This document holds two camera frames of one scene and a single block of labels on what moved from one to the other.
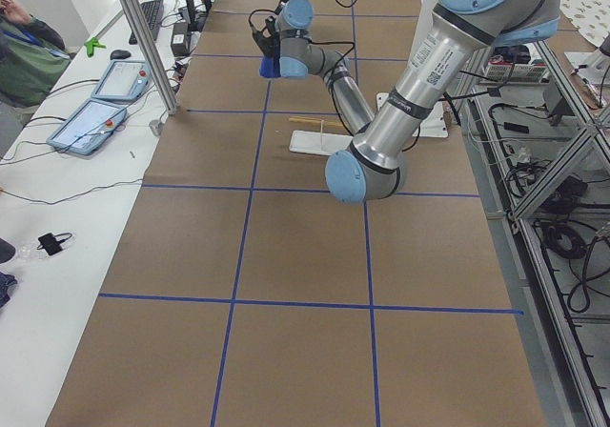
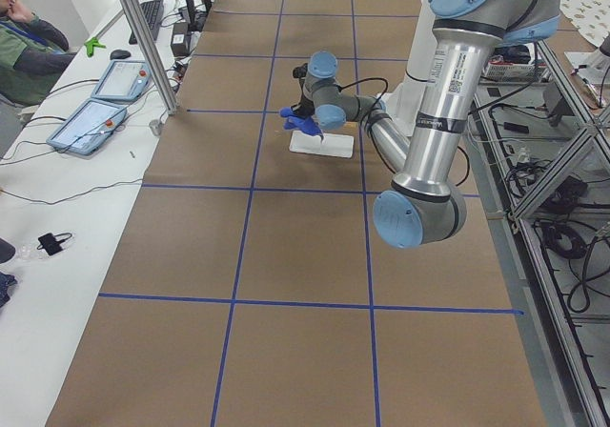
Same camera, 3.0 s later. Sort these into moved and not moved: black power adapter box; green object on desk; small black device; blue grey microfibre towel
Moved: blue grey microfibre towel
Not moved: small black device; green object on desk; black power adapter box
